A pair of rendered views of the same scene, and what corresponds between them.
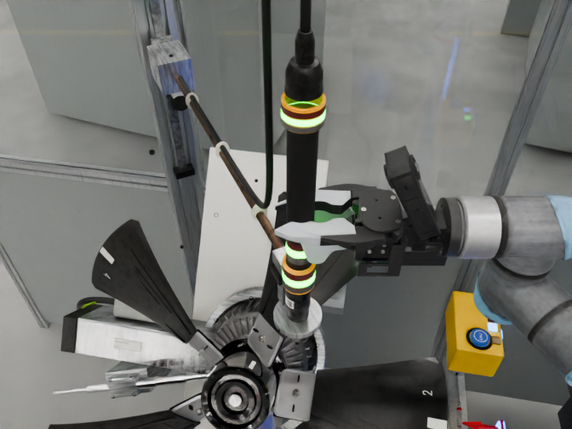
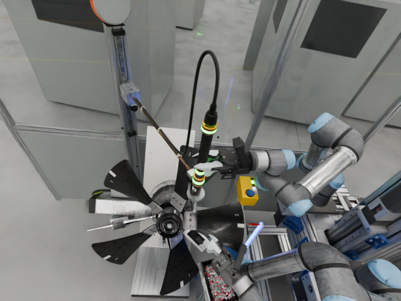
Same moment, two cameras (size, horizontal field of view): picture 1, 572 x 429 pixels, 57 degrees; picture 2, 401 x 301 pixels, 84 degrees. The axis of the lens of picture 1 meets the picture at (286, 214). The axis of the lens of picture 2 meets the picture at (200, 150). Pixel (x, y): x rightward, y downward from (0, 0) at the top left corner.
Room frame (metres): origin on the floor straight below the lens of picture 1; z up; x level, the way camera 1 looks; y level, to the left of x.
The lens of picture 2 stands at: (-0.02, 0.14, 2.17)
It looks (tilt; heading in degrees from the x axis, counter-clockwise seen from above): 46 degrees down; 342
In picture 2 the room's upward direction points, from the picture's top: 10 degrees clockwise
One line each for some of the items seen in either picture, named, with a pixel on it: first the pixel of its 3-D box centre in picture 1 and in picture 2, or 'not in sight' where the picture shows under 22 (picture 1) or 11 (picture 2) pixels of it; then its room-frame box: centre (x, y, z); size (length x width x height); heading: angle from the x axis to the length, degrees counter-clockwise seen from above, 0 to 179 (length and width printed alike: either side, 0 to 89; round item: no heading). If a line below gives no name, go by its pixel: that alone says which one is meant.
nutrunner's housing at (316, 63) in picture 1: (300, 217); (202, 160); (0.44, -0.02, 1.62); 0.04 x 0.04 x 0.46
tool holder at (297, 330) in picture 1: (294, 292); (195, 185); (0.45, -0.01, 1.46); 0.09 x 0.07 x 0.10; 25
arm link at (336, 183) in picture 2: not in sight; (329, 180); (0.58, -0.86, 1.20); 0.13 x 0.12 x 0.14; 26
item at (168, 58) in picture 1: (170, 65); (129, 93); (1.01, 0.24, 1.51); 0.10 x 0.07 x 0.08; 25
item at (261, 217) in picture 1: (221, 150); (159, 131); (0.72, 0.11, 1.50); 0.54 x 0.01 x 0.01; 25
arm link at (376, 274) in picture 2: not in sight; (380, 277); (0.08, -0.80, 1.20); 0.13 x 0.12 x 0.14; 167
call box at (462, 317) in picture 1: (471, 334); (246, 191); (0.66, -0.43, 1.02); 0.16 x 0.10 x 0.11; 170
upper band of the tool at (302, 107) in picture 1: (303, 111); (209, 127); (0.44, -0.02, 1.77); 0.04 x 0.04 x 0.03
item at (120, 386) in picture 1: (124, 385); (119, 224); (0.51, 0.32, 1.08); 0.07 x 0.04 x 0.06; 90
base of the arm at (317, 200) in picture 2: not in sight; (320, 192); (0.57, -0.87, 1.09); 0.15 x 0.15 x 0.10
